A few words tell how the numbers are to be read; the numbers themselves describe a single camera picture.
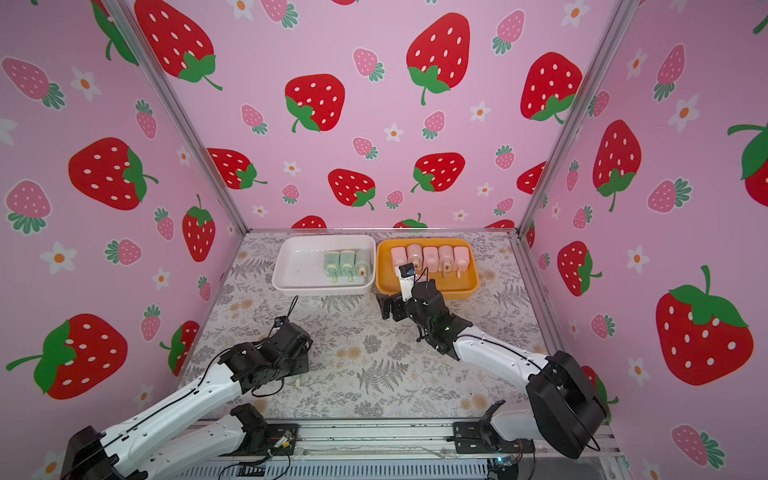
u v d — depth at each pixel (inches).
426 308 24.3
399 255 41.1
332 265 39.8
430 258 40.8
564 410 17.0
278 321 28.6
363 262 39.8
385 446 28.9
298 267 42.5
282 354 23.8
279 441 28.2
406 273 27.6
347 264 39.8
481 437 26.1
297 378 31.6
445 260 40.8
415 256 40.8
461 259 41.2
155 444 17.3
